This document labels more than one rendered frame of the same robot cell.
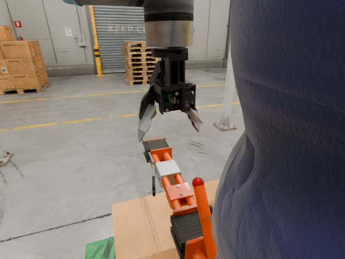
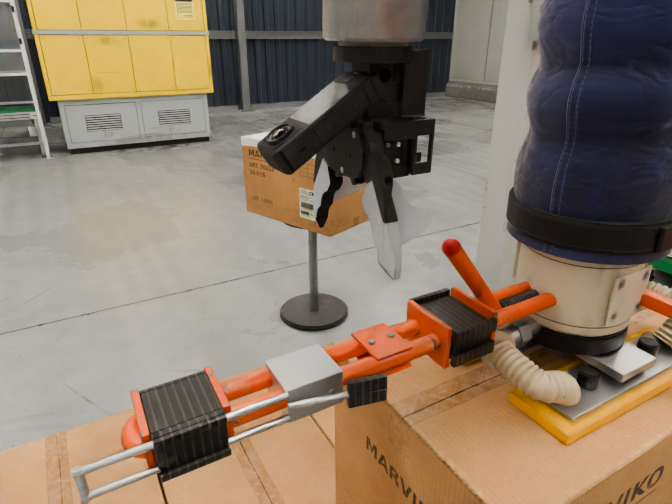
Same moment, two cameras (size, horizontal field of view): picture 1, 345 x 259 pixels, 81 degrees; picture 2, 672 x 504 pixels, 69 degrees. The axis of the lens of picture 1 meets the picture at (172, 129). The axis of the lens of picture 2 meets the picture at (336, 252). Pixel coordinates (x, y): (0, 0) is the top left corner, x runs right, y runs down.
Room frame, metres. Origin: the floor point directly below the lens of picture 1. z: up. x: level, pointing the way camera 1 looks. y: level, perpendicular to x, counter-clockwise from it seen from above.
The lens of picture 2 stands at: (0.54, 0.46, 1.48)
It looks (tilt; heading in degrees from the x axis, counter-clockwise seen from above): 24 degrees down; 259
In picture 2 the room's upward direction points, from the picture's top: straight up
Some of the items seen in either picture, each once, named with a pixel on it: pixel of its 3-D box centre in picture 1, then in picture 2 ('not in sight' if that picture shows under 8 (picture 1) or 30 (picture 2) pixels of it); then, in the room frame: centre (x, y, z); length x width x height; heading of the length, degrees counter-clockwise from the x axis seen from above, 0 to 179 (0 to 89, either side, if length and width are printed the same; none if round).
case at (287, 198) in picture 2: not in sight; (311, 176); (0.19, -1.99, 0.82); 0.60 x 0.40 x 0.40; 129
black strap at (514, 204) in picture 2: not in sight; (590, 211); (0.05, -0.12, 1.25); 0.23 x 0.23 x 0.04
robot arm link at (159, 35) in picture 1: (170, 36); (372, 18); (0.42, 0.00, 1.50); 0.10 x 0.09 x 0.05; 108
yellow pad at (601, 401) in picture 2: not in sight; (617, 369); (0.02, -0.04, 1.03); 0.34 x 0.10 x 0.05; 18
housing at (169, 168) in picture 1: (168, 173); (304, 381); (0.49, 0.01, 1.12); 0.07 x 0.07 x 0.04; 18
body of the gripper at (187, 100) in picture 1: (171, 80); (376, 114); (0.41, 0.00, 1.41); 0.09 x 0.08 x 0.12; 18
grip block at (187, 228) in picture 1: (197, 230); (450, 325); (0.29, -0.05, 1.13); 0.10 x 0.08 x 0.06; 108
